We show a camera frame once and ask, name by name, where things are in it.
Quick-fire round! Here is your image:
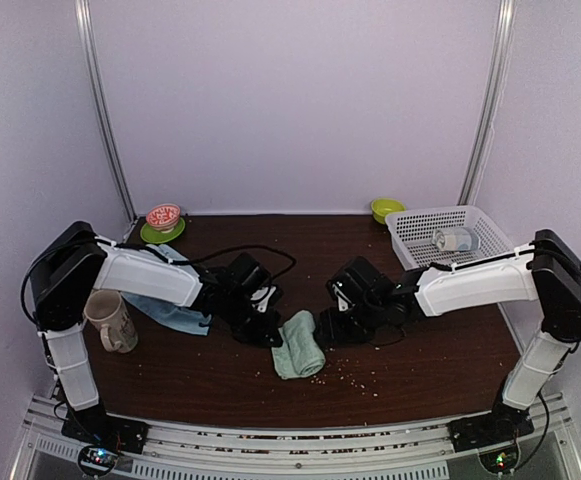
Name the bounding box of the left aluminium corner post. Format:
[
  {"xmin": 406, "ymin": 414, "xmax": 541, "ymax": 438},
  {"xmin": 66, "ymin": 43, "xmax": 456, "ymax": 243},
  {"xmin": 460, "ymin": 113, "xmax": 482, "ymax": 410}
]
[{"xmin": 74, "ymin": 0, "xmax": 138, "ymax": 223}]

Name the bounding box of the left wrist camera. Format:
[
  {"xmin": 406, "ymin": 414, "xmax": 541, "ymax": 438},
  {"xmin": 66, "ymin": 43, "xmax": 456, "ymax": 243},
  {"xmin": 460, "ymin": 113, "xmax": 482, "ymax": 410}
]
[{"xmin": 250, "ymin": 286, "xmax": 277, "ymax": 313}]

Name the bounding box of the light blue towel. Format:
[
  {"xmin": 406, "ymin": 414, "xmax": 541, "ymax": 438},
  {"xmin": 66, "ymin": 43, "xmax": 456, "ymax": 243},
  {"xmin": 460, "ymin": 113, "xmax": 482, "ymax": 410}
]
[{"xmin": 121, "ymin": 244, "xmax": 213, "ymax": 336}]

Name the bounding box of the lime green bowl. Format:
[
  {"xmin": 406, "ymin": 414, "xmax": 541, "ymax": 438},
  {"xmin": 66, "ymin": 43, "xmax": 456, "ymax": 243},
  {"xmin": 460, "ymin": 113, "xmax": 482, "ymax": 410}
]
[{"xmin": 370, "ymin": 197, "xmax": 406, "ymax": 225}]

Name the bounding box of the white perforated plastic basket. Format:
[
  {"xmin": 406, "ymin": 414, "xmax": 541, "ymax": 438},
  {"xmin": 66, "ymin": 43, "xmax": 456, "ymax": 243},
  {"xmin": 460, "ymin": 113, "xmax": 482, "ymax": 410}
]
[{"xmin": 385, "ymin": 206, "xmax": 513, "ymax": 270}]

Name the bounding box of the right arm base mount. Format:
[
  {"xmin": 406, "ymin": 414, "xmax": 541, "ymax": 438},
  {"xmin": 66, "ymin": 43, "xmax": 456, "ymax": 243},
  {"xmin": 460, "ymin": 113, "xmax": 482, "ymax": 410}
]
[{"xmin": 448, "ymin": 401, "xmax": 535, "ymax": 476}]

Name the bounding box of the rolled towel in basket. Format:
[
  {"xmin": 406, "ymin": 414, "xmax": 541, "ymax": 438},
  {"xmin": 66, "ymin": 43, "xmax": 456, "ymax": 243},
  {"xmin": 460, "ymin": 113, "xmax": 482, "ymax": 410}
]
[{"xmin": 431, "ymin": 227, "xmax": 481, "ymax": 252}]

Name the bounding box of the front aluminium rail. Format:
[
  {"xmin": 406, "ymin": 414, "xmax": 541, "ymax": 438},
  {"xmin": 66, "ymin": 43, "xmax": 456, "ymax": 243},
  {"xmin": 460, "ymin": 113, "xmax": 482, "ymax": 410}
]
[{"xmin": 19, "ymin": 392, "xmax": 581, "ymax": 480}]

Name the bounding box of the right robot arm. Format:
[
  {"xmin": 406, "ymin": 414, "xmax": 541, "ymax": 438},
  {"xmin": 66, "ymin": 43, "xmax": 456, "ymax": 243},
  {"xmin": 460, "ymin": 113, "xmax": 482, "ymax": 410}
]
[{"xmin": 314, "ymin": 229, "xmax": 581, "ymax": 442}]

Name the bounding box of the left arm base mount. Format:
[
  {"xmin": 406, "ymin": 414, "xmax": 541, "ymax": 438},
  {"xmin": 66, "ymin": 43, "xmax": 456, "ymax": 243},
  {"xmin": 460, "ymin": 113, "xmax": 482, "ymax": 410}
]
[{"xmin": 54, "ymin": 385, "xmax": 149, "ymax": 479}]

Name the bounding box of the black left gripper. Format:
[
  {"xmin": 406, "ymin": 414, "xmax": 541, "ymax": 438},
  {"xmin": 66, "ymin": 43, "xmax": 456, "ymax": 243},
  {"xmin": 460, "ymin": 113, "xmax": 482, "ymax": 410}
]
[{"xmin": 221, "ymin": 292, "xmax": 283, "ymax": 347}]

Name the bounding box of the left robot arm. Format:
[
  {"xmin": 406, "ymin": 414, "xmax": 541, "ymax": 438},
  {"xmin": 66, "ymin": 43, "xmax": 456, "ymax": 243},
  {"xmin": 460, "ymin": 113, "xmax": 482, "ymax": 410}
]
[{"xmin": 19, "ymin": 221, "xmax": 283, "ymax": 444}]

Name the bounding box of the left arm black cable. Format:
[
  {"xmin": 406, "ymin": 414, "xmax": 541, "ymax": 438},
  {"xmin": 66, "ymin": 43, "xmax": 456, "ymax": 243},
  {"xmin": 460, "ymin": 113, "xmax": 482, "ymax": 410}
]
[{"xmin": 22, "ymin": 239, "xmax": 297, "ymax": 331}]

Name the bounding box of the mint green panda towel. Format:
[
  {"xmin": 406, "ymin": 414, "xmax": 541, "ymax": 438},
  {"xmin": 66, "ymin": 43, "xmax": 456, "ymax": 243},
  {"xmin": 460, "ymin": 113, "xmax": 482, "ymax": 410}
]
[{"xmin": 271, "ymin": 310, "xmax": 326, "ymax": 380}]

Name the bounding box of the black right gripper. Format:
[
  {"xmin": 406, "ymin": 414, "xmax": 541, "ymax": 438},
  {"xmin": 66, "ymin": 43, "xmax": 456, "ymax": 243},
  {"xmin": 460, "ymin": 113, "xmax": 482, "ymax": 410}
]
[{"xmin": 312, "ymin": 299, "xmax": 384, "ymax": 347}]

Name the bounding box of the right aluminium corner post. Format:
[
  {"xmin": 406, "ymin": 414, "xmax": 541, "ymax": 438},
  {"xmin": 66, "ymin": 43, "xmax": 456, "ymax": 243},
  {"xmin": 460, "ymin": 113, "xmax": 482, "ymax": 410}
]
[{"xmin": 457, "ymin": 0, "xmax": 517, "ymax": 205}]

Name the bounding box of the aluminium corner post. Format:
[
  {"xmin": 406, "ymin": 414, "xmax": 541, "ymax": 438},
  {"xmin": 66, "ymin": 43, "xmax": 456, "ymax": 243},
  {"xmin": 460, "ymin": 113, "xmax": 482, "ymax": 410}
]
[
  {"xmin": 74, "ymin": 0, "xmax": 138, "ymax": 223},
  {"xmin": 457, "ymin": 0, "xmax": 517, "ymax": 205}
]

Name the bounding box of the red patterned small bowl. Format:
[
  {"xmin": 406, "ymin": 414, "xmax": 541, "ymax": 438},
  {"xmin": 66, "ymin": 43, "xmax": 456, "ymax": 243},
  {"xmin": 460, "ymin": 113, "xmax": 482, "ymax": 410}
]
[{"xmin": 146, "ymin": 204, "xmax": 181, "ymax": 232}]

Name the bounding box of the beige printed mug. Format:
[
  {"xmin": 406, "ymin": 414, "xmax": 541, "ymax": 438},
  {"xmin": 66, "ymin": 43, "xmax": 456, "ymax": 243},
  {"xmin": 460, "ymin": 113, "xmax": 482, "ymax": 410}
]
[{"xmin": 83, "ymin": 290, "xmax": 139, "ymax": 354}]

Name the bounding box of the green saucer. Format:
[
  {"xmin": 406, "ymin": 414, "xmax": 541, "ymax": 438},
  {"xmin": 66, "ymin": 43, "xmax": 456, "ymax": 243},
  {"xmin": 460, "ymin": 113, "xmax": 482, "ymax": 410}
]
[{"xmin": 140, "ymin": 217, "xmax": 186, "ymax": 245}]

